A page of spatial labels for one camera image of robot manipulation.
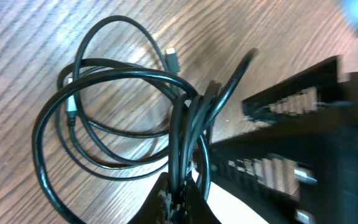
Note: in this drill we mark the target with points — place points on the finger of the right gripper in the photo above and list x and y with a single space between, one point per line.
262 179
308 91

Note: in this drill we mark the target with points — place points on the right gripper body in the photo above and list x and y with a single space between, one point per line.
326 144

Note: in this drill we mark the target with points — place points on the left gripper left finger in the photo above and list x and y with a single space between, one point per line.
157 208

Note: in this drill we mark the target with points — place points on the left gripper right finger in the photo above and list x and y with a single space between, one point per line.
194 209

